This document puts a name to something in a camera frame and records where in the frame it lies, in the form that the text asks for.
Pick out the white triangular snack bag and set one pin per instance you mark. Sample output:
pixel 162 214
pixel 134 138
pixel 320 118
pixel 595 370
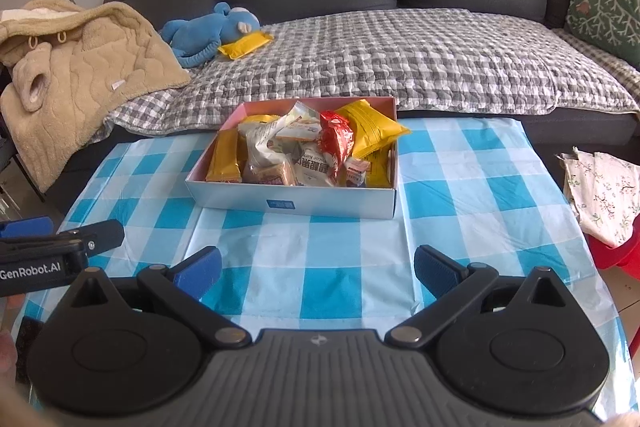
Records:
pixel 257 135

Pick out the red plastic stool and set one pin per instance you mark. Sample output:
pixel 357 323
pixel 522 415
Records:
pixel 626 256

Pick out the person left hand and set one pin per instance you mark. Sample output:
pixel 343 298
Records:
pixel 10 308

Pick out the beige quilted fleece jacket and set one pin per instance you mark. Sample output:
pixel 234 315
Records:
pixel 70 67

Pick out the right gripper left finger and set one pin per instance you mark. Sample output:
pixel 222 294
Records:
pixel 178 291

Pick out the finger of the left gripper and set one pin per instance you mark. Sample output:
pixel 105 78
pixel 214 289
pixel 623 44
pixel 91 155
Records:
pixel 99 237
pixel 38 226

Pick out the gold bar snack packet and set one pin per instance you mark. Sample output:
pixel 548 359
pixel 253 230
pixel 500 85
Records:
pixel 224 165

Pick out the floral white cloth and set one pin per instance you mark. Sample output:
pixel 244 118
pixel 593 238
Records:
pixel 603 191

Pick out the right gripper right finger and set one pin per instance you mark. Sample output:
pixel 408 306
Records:
pixel 458 290

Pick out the blue checkered tablecloth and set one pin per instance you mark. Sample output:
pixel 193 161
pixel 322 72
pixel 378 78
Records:
pixel 318 295

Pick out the pink and white snack box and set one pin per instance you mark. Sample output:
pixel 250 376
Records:
pixel 344 202

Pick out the green patterned cushion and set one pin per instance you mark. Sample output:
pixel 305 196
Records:
pixel 611 25

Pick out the large yellow snack bag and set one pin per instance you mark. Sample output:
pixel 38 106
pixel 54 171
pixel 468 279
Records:
pixel 260 119

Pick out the small yellow snack packet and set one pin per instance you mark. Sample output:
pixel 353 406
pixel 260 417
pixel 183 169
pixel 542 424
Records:
pixel 372 130

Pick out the pale yellow cake packet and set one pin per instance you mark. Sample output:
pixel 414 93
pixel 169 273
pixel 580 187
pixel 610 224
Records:
pixel 305 127

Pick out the grey checkered sofa blanket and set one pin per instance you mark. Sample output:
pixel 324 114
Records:
pixel 446 60

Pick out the brown biscuit packet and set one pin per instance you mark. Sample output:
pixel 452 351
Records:
pixel 280 174

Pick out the blue plush toy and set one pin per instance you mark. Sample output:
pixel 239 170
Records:
pixel 195 42

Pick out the yellow snack on sofa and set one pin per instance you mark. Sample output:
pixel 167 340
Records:
pixel 245 45

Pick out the white green snack bag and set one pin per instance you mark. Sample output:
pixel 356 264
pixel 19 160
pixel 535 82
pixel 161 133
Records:
pixel 311 169

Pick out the pink snack packet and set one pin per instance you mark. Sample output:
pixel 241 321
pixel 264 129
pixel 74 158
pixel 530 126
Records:
pixel 356 172

